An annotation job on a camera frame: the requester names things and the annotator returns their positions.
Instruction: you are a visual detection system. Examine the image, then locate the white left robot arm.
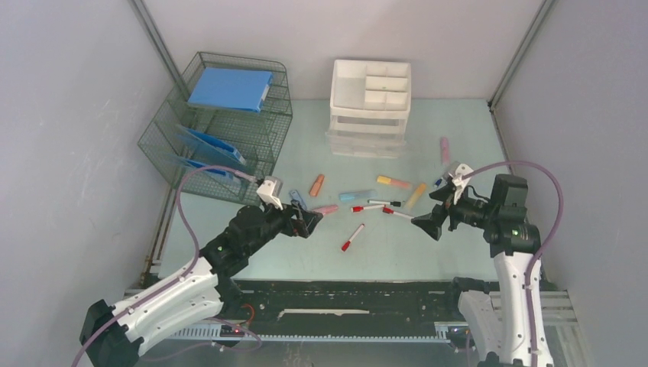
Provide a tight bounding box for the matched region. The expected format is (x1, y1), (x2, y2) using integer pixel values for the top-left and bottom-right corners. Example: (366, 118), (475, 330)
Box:
(79, 201), (323, 366)

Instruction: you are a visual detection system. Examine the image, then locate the green wire mesh rack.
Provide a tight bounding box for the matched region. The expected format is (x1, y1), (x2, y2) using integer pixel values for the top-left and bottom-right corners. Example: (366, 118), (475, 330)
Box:
(138, 52), (293, 189)

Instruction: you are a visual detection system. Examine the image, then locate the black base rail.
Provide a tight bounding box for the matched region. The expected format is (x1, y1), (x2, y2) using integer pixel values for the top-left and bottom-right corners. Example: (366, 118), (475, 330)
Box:
(117, 275), (578, 343)

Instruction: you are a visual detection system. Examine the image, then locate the yellow pink highlighter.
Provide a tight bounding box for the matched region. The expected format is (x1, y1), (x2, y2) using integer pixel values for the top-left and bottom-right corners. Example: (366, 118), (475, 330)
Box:
(376, 175), (412, 190)

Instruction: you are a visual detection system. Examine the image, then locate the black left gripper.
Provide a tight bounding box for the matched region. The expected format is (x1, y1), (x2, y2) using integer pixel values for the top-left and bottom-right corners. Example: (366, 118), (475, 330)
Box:
(245, 196), (322, 256)

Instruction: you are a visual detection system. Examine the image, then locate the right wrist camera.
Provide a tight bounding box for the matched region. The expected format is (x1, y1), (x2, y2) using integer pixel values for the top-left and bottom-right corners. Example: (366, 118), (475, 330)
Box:
(442, 161), (474, 189)

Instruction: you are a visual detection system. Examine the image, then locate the red cap marker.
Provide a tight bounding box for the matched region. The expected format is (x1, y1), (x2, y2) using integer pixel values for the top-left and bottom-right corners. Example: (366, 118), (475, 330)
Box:
(382, 206), (413, 221)
(341, 223), (365, 252)
(351, 204), (385, 213)

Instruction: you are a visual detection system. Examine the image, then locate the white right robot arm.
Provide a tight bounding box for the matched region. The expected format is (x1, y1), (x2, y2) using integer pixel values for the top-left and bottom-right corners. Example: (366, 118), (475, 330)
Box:
(411, 174), (554, 366)

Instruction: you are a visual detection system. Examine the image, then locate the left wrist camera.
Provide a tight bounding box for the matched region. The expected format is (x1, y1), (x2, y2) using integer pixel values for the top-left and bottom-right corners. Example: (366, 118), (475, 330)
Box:
(256, 176), (284, 210)

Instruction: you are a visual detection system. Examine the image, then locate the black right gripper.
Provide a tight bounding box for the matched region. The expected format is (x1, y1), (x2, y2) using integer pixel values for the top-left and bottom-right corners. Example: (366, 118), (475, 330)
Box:
(411, 182), (497, 239)

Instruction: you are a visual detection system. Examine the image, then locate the pink correction tape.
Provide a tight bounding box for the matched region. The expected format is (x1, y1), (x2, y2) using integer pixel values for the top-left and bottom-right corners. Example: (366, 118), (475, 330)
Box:
(312, 204), (339, 216)

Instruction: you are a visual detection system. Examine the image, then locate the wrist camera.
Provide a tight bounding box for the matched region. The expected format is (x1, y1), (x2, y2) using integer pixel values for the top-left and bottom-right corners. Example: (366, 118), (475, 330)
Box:
(256, 176), (284, 210)
(442, 161), (474, 189)

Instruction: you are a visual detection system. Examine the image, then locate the blue transparent correction tape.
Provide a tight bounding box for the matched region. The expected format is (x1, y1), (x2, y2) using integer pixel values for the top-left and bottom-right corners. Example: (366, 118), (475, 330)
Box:
(289, 190), (308, 210)

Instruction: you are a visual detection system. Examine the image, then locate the blue folder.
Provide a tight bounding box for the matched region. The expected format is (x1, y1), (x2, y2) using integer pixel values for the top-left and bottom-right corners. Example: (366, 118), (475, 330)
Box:
(175, 126), (247, 168)
(179, 158), (241, 186)
(188, 67), (274, 112)

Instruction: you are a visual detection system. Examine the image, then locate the white plastic drawer organizer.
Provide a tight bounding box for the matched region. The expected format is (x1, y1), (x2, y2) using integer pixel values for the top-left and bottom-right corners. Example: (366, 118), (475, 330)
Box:
(326, 60), (412, 158)

